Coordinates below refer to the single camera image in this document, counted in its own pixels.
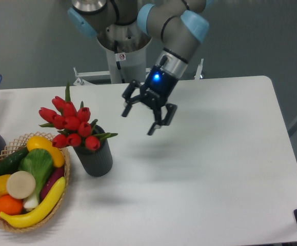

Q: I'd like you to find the green bok choy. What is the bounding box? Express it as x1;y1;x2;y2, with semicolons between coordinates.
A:
18;149;53;211

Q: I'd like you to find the yellow banana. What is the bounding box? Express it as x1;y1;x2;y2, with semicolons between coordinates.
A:
0;177;66;229

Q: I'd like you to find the beige round disc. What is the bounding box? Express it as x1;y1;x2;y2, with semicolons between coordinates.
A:
6;171;36;199

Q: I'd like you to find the red tulip bouquet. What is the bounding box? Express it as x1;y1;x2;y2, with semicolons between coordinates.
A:
38;84;117;152

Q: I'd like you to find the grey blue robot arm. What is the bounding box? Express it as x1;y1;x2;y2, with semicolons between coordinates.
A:
68;1;211;135

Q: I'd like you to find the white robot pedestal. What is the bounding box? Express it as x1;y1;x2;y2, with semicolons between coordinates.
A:
75;16;209;84

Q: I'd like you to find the woven wicker basket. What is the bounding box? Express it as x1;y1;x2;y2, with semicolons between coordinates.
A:
0;132;71;233

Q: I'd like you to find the yellow squash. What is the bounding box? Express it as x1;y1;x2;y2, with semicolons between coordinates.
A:
26;135;65;168

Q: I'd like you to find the orange fruit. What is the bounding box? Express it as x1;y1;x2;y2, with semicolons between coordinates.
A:
0;195;23;215

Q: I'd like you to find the green cucumber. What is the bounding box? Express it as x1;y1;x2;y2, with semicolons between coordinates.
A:
0;148;29;176

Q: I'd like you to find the purple eggplant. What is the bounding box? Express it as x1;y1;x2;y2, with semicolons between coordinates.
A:
40;167;64;201

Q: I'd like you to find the dark grey ribbed vase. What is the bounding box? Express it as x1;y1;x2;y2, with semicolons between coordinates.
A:
74;125;115;177

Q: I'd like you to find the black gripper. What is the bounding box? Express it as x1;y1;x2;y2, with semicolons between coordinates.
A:
122;65;179;136

